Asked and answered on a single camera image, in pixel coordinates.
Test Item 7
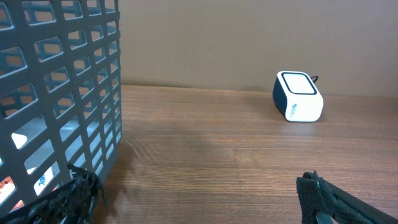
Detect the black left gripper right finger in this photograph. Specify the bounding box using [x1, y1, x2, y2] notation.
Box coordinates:
[296, 171, 397, 224]

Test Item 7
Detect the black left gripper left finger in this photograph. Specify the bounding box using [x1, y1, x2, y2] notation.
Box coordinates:
[1, 163, 104, 224]

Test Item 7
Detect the white barcode scanner box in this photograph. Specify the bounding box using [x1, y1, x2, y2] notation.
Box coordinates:
[272, 71, 324, 122]

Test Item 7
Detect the grey plastic lattice basket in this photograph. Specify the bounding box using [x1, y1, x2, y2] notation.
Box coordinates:
[1, 0, 122, 216]

